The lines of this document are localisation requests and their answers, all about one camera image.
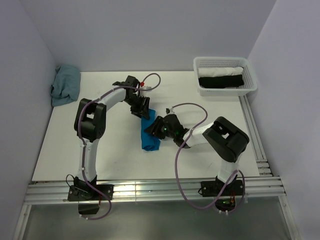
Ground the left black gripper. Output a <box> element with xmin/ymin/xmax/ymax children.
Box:
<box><xmin>124</xmin><ymin>94</ymin><xmax>150</xmax><ymax>120</ymax></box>

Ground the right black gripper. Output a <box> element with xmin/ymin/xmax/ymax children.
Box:
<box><xmin>144</xmin><ymin>115</ymin><xmax>176</xmax><ymax>140</ymax></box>

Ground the bright blue t-shirt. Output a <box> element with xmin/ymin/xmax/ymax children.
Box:
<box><xmin>140</xmin><ymin>109</ymin><xmax>161</xmax><ymax>152</ymax></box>

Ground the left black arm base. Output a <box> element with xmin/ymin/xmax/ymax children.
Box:
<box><xmin>65</xmin><ymin>174</ymin><xmax>114</xmax><ymax>217</ymax></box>

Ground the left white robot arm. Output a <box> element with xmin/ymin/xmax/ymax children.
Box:
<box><xmin>73</xmin><ymin>75</ymin><xmax>153</xmax><ymax>200</ymax></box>

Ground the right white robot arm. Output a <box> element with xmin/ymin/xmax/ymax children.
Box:
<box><xmin>144</xmin><ymin>113</ymin><xmax>250</xmax><ymax>195</ymax></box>

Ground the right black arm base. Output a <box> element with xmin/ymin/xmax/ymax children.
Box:
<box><xmin>198</xmin><ymin>177</ymin><xmax>246</xmax><ymax>214</ymax></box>

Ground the white rolled t-shirt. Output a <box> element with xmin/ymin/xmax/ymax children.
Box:
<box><xmin>197</xmin><ymin>67</ymin><xmax>244</xmax><ymax>77</ymax></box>

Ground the grey-blue crumpled t-shirt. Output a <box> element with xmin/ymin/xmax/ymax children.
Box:
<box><xmin>50</xmin><ymin>64</ymin><xmax>81</xmax><ymax>107</ymax></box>

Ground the black rolled t-shirt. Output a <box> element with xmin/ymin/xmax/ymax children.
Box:
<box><xmin>198</xmin><ymin>74</ymin><xmax>244</xmax><ymax>89</ymax></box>

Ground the white perforated plastic basket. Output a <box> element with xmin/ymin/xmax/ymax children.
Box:
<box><xmin>193</xmin><ymin>56</ymin><xmax>258</xmax><ymax>97</ymax></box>

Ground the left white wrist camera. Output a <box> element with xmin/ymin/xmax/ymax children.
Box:
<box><xmin>138</xmin><ymin>81</ymin><xmax>152</xmax><ymax>97</ymax></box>

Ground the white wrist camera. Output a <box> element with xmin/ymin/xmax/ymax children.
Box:
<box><xmin>165</xmin><ymin>107</ymin><xmax>176</xmax><ymax>115</ymax></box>
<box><xmin>138</xmin><ymin>81</ymin><xmax>152</xmax><ymax>97</ymax></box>

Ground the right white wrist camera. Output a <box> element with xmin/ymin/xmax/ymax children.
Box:
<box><xmin>165</xmin><ymin>107</ymin><xmax>176</xmax><ymax>115</ymax></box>

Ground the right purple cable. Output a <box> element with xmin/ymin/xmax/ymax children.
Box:
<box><xmin>168</xmin><ymin>103</ymin><xmax>246</xmax><ymax>215</ymax></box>

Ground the purple cable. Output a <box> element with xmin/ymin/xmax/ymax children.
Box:
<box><xmin>76</xmin><ymin>73</ymin><xmax>161</xmax><ymax>221</ymax></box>
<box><xmin>168</xmin><ymin>103</ymin><xmax>246</xmax><ymax>215</ymax></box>

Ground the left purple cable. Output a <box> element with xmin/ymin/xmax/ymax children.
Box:
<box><xmin>76</xmin><ymin>73</ymin><xmax>161</xmax><ymax>221</ymax></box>

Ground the aluminium front rail frame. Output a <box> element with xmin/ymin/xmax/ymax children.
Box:
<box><xmin>13</xmin><ymin>176</ymin><xmax>300</xmax><ymax>240</ymax></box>

